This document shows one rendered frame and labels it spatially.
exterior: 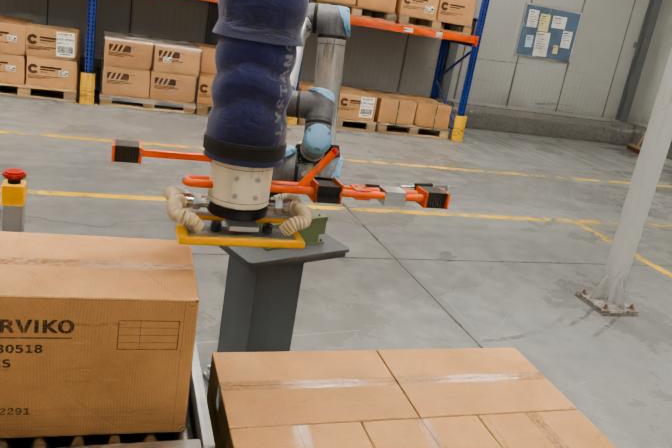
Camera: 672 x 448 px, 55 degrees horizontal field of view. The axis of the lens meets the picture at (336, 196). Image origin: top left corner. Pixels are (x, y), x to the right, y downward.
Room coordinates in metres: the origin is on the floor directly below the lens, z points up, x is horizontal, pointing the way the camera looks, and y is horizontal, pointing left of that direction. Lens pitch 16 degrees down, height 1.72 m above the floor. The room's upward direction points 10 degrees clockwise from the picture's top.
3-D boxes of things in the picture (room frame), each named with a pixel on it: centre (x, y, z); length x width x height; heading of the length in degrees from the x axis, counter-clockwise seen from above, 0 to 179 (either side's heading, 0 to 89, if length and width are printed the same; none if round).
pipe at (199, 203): (1.72, 0.27, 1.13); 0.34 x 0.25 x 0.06; 111
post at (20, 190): (1.97, 1.04, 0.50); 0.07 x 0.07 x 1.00; 20
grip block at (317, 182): (1.81, 0.04, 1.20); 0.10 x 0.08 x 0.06; 21
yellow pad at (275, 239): (1.64, 0.24, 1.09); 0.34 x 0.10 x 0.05; 111
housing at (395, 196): (1.89, -0.17, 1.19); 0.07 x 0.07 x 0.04; 21
